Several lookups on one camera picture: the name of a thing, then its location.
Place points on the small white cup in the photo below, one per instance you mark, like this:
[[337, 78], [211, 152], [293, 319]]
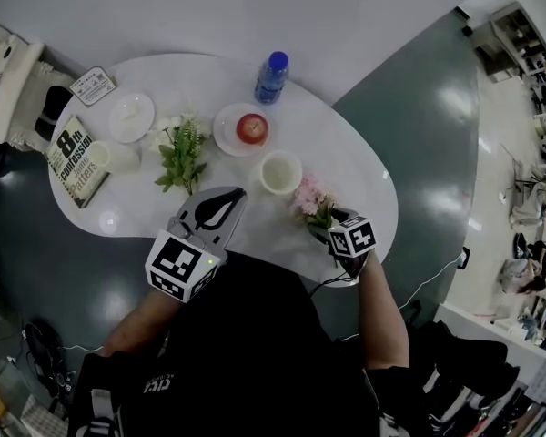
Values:
[[114, 157]]

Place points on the white flowers with green leaves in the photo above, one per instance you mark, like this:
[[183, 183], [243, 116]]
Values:
[[182, 153]]

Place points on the beige paperback book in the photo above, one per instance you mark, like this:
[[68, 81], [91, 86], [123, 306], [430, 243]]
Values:
[[75, 162]]

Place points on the white shoe rack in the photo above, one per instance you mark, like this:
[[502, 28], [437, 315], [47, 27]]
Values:
[[505, 412]]

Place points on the black cloth heap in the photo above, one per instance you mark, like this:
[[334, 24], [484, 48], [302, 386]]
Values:
[[459, 353]]

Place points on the person's black shirt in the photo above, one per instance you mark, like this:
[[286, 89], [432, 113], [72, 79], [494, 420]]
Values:
[[255, 358]]

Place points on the person's right forearm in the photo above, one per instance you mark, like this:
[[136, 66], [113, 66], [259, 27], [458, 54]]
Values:
[[384, 317]]

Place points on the pink flowers bunch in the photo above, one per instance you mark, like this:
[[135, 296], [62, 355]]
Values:
[[311, 196]]

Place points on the white plate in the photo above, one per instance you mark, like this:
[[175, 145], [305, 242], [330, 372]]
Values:
[[141, 128], [225, 135]]

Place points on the white ornate dressing table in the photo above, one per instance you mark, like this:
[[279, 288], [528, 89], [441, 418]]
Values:
[[18, 89]]

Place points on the person's left forearm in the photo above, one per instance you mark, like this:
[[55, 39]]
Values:
[[141, 321]]

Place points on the red apple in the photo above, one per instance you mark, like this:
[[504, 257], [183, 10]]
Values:
[[252, 128]]

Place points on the white curved table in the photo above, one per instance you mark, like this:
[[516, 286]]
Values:
[[346, 153]]

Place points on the tall white ribbed vase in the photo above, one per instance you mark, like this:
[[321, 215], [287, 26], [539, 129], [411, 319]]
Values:
[[280, 173]]

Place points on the open white shelf unit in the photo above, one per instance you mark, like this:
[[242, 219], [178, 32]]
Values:
[[514, 39]]

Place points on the black device on floor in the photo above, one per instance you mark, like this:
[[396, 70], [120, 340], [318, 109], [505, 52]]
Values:
[[464, 258]]

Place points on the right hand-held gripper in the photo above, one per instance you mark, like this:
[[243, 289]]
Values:
[[352, 239]]

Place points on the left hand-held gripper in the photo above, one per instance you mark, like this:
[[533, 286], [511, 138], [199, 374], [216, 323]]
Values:
[[177, 262]]

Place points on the small white sign card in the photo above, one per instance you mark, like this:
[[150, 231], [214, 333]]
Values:
[[93, 87]]

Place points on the blue-capped water bottle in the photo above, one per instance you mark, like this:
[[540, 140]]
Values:
[[270, 78]]

